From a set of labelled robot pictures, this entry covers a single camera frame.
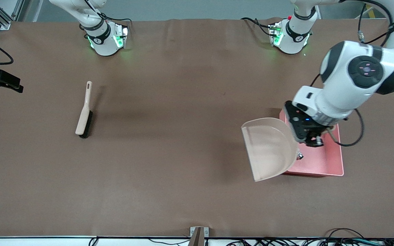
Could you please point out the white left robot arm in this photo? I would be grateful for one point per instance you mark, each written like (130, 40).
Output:
(351, 85)

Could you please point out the metal table edge bracket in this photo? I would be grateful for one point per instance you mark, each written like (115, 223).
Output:
(198, 235)

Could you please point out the pink plastic bin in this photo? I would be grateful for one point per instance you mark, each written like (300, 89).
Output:
(323, 160)

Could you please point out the beige hand brush black bristles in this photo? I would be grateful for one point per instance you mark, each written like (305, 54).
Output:
(82, 119)

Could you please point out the white orange green electronic component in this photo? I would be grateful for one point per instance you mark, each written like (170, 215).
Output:
(300, 156)

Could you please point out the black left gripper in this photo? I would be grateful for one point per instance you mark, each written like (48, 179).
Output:
(313, 131)

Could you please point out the beige plastic dustpan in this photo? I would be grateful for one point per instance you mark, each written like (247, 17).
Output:
(268, 147)

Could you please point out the metal base plate green light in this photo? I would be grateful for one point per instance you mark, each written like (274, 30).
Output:
(121, 36)

